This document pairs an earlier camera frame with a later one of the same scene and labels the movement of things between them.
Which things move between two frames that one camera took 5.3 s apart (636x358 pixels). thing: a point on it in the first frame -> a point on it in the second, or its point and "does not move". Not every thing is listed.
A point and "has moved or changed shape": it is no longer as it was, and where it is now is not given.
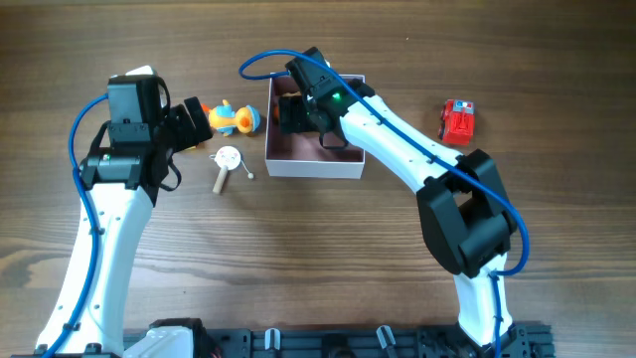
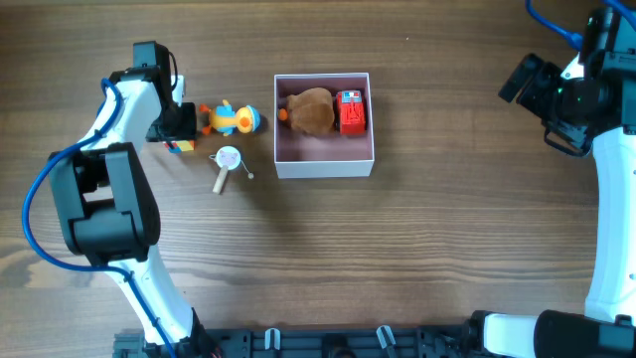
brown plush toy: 287,88 has moved or changed shape
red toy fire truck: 456,122 has moved or changed shape
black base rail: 532,340 does not move
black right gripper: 290,115 -> 539,86
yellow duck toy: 224,119 does not move
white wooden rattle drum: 229,158 does not move
